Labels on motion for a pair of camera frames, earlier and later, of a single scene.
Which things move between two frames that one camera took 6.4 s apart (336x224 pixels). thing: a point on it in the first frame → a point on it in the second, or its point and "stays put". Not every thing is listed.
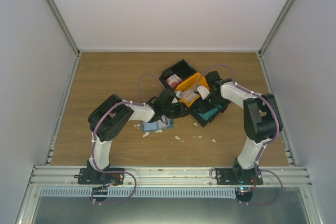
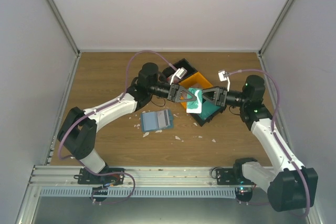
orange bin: (194, 82) stays put
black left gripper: (182, 110) → (173, 93)
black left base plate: (90, 176) stays put
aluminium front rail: (170, 175) stays put
